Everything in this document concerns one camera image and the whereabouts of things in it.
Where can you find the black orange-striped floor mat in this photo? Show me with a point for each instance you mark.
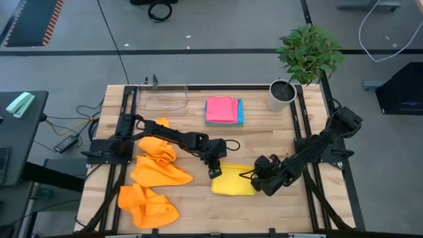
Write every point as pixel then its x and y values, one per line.
pixel 29 23

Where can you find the black desk foot bar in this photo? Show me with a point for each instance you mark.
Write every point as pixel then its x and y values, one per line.
pixel 53 175

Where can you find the short grey furniture foot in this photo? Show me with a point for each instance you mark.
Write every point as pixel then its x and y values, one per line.
pixel 370 85

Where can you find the blue microfiber towel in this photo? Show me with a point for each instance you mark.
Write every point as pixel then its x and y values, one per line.
pixel 240 110

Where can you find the green plant in white pot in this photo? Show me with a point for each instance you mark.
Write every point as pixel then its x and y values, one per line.
pixel 309 53

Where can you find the black cabinet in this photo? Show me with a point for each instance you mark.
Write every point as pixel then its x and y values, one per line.
pixel 401 89

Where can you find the black upright bracket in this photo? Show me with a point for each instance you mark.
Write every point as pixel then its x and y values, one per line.
pixel 155 81

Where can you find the black power adapter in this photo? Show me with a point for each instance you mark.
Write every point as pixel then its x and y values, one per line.
pixel 66 143

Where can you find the clear plastic container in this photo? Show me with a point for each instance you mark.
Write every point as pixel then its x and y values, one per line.
pixel 162 99

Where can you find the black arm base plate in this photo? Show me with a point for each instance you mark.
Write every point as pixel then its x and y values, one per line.
pixel 96 159
pixel 330 158

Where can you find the black aluminium table frame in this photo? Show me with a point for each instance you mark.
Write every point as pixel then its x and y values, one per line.
pixel 231 87

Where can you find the orange microfiber towel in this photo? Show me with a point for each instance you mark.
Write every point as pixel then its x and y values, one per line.
pixel 145 208
pixel 155 148
pixel 155 175

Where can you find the pink microfiber towel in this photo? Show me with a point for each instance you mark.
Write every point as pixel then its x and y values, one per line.
pixel 220 109

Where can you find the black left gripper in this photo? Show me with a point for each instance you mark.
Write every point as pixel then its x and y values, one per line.
pixel 215 152

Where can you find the black side desk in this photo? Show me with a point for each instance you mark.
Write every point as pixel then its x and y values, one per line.
pixel 23 139

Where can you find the mint green stapler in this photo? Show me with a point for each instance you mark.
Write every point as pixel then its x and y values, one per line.
pixel 20 105

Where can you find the yellow microfiber towel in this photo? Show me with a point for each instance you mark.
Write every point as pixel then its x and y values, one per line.
pixel 231 182

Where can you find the long grey desk foot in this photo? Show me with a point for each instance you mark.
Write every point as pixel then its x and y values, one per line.
pixel 368 5

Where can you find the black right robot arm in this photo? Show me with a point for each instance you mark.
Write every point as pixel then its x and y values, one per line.
pixel 314 145

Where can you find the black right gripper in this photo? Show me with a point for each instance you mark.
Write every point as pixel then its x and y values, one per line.
pixel 271 178

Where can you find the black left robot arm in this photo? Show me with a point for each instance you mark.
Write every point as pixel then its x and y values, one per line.
pixel 165 132

